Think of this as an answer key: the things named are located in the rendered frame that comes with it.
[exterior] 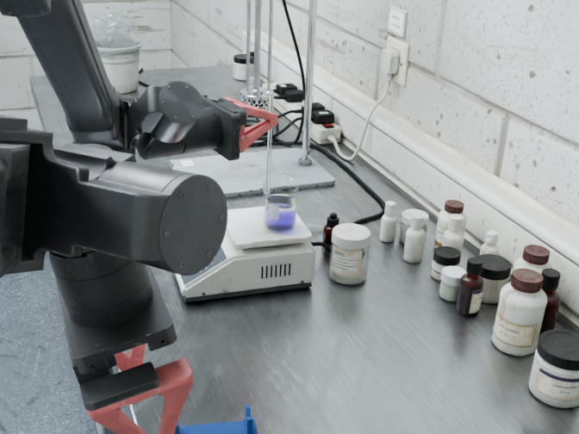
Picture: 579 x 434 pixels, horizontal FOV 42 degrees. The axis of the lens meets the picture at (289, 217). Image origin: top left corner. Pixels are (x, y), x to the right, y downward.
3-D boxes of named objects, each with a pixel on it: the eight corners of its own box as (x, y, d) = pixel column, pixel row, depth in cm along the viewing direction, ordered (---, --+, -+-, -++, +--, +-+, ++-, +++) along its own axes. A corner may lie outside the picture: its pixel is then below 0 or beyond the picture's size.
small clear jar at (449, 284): (453, 306, 112) (457, 280, 110) (432, 295, 115) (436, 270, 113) (468, 297, 115) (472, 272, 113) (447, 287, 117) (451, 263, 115)
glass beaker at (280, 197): (299, 237, 112) (301, 187, 109) (262, 237, 111) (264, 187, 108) (294, 219, 118) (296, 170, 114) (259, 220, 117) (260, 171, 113)
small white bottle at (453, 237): (459, 270, 122) (467, 222, 118) (438, 268, 123) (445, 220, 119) (459, 261, 125) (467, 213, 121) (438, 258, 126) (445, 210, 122)
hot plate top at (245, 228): (234, 250, 109) (234, 244, 108) (216, 215, 119) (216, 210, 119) (314, 241, 112) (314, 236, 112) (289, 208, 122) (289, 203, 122)
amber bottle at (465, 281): (452, 313, 110) (461, 263, 107) (457, 302, 113) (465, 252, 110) (476, 319, 109) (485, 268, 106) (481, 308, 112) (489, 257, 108)
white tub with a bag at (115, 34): (107, 99, 198) (101, 15, 189) (81, 86, 208) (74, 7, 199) (153, 90, 207) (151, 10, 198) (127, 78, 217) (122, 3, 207)
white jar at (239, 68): (257, 77, 224) (258, 55, 221) (248, 82, 219) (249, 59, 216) (238, 74, 226) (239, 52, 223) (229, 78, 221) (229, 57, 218)
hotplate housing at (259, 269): (183, 306, 109) (182, 257, 106) (168, 263, 121) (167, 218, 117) (327, 288, 116) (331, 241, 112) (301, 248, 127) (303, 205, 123)
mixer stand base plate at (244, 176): (192, 201, 142) (192, 196, 142) (167, 164, 159) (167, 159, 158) (337, 184, 152) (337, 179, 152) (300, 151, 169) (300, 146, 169)
